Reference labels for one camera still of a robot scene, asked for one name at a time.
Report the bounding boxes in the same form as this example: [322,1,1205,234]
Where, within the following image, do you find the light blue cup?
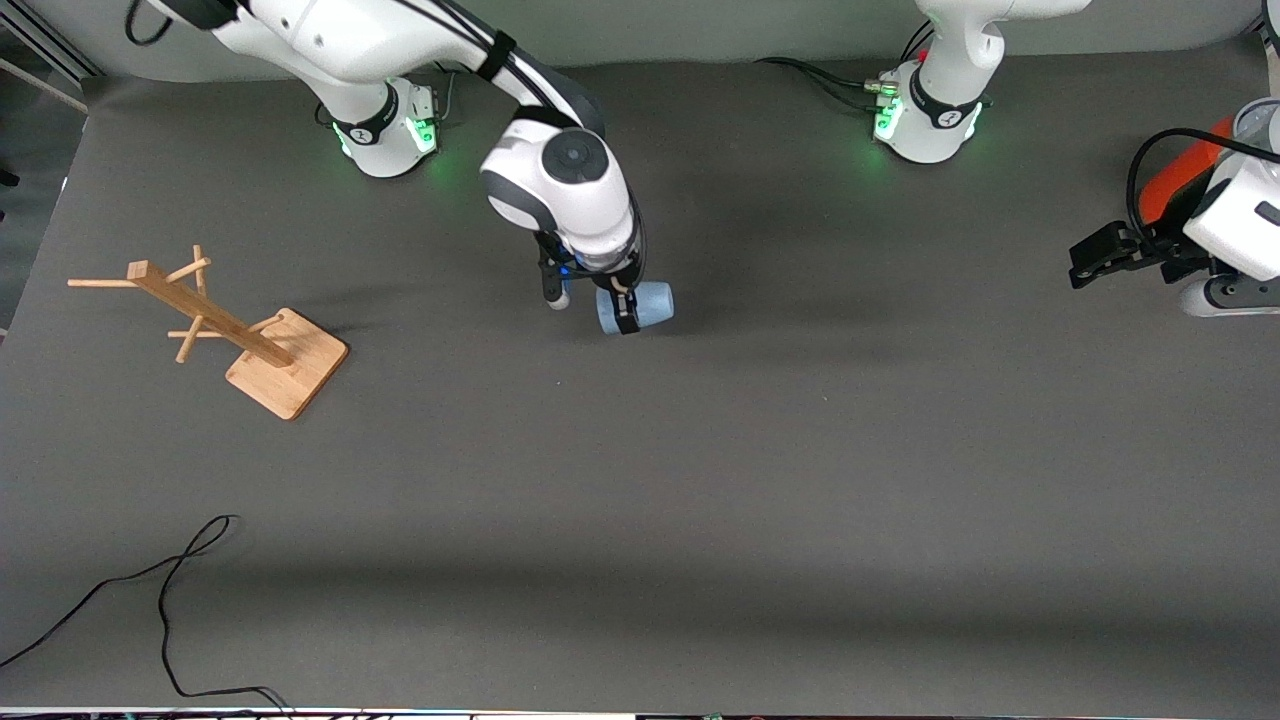
[596,280,675,337]

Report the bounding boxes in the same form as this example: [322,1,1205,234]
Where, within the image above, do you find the wooden cup rack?
[67,244,350,422]

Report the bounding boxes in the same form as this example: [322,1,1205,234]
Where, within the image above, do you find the orange can with grey lid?
[1139,113,1241,229]

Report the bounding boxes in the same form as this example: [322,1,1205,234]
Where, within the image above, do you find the black left arm wrist cable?
[1126,127,1280,246]

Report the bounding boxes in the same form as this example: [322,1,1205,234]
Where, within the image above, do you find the black arm wrist cable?
[124,0,566,113]
[1126,127,1280,246]

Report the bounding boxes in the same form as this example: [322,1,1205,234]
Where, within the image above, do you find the black right arm wrist cable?
[124,0,566,113]

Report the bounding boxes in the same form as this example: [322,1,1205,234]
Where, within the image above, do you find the black right arm base cables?
[425,60,461,128]

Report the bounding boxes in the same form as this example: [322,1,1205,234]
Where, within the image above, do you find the black arm base cables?
[752,18,937,117]
[425,60,461,128]

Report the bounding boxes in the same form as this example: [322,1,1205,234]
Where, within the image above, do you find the black left arm base cables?
[752,18,937,117]

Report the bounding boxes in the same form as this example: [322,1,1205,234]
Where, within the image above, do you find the thin black cable on table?
[0,514,291,713]

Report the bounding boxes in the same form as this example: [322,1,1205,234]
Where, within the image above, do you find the grey metal frame rail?
[0,18,105,114]

